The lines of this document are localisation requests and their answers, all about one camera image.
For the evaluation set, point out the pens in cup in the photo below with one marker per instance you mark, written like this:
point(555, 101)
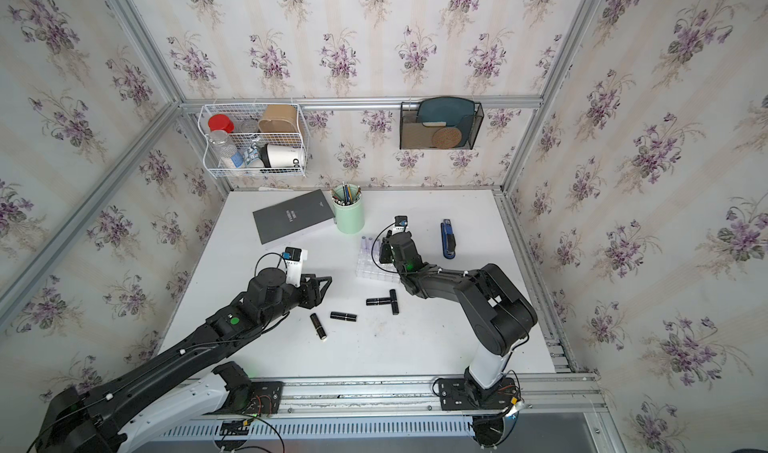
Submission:
point(346, 195)

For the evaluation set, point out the black lipstick upright silver band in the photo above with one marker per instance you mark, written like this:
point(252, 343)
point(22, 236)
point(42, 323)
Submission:
point(394, 302)

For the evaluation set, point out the black mesh wall organizer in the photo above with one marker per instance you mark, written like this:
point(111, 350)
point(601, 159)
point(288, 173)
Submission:
point(417, 136)

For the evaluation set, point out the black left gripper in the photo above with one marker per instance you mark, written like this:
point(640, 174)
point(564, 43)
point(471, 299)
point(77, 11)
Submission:
point(307, 290)

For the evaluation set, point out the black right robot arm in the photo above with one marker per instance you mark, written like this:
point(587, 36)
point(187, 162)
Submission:
point(499, 315)

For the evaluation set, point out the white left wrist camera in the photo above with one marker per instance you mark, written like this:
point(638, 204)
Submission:
point(294, 259)

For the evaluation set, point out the mint green pen cup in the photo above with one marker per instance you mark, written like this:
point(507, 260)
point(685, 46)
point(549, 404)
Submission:
point(349, 220)

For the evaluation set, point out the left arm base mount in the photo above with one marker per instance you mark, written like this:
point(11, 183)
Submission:
point(246, 396)

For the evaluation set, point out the clear plastic bottle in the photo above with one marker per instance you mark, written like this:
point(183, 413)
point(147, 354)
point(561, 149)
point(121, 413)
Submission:
point(227, 151)

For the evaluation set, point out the red lidded jar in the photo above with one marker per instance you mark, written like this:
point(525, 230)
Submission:
point(220, 122)

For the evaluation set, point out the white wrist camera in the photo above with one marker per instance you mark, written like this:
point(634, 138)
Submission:
point(400, 224)
point(294, 259)

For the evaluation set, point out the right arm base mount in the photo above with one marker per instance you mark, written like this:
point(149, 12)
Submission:
point(465, 394)

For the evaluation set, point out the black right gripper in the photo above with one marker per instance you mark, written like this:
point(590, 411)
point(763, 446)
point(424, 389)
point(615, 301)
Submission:
point(384, 249)

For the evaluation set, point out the clear acrylic lipstick organizer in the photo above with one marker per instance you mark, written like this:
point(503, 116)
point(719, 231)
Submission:
point(368, 268)

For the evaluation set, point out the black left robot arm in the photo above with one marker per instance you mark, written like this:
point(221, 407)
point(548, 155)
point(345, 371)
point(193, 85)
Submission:
point(196, 376)

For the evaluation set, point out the white cylindrical speaker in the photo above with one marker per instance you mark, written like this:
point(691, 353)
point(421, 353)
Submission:
point(275, 156)

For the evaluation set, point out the black lipstick silver band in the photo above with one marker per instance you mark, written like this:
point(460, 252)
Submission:
point(378, 301)
point(394, 302)

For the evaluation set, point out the aluminium front rail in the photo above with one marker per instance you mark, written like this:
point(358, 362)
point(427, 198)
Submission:
point(315, 397)

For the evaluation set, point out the dark grey notebook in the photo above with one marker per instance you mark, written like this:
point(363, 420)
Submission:
point(293, 216)

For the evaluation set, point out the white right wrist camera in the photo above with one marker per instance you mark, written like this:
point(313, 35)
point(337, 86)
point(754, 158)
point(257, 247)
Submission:
point(400, 224)

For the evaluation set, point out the white wire wall basket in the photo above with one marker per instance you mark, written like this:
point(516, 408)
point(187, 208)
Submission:
point(249, 139)

